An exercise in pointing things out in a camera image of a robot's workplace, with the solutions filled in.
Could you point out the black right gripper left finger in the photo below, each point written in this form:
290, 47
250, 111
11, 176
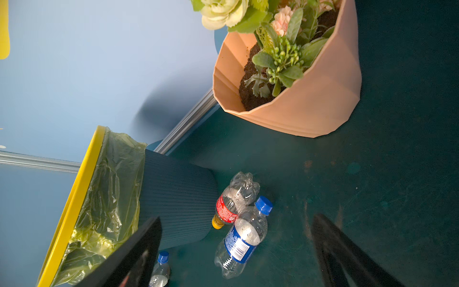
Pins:
131, 265

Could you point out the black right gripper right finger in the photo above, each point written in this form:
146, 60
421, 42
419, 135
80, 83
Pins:
338, 256

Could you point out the blue cap pepsi bottle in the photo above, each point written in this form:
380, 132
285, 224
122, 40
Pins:
161, 271

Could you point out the blue label small bottle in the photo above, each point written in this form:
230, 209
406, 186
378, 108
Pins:
248, 231

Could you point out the red label yellow cap bottle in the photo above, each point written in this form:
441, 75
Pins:
240, 193

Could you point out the yellow rimmed waste bin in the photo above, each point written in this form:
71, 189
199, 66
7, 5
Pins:
119, 186

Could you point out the peach plastic flower pot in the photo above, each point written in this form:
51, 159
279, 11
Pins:
318, 103

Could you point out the white green artificial flowers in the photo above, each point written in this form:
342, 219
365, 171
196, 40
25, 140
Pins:
289, 34

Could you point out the aluminium frame back bar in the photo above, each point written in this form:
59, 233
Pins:
201, 110

